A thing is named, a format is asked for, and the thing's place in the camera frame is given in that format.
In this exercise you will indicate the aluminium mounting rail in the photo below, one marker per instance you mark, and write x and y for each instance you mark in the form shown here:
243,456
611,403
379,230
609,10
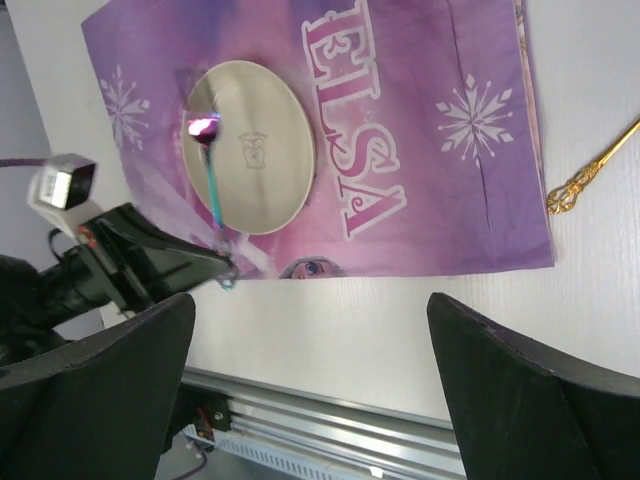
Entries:
333,426

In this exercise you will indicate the cream round plate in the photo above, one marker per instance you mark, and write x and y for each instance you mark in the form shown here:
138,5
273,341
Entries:
245,126

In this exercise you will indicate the purple Elsa cloth placemat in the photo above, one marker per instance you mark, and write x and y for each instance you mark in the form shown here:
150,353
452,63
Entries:
422,114

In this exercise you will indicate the white slotted cable duct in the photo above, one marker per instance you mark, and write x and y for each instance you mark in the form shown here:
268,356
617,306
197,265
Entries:
307,464

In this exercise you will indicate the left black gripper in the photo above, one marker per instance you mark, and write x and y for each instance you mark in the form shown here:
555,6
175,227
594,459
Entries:
120,257

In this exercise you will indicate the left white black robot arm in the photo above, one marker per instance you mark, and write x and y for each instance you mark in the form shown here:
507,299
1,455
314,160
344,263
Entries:
19,339

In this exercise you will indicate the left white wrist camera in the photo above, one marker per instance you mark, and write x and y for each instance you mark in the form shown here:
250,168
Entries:
60,192

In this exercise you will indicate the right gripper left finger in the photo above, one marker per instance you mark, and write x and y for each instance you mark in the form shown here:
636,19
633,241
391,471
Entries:
99,407

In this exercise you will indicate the iridescent metal fork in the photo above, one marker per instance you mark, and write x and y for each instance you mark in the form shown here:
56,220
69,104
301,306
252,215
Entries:
212,185

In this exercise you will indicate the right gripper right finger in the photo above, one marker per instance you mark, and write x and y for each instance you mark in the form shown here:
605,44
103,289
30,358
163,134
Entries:
523,410

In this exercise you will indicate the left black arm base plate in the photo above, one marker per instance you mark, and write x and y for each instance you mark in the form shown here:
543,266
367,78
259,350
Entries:
206,411

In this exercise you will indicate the gold metal spoon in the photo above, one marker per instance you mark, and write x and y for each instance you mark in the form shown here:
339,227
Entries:
564,198

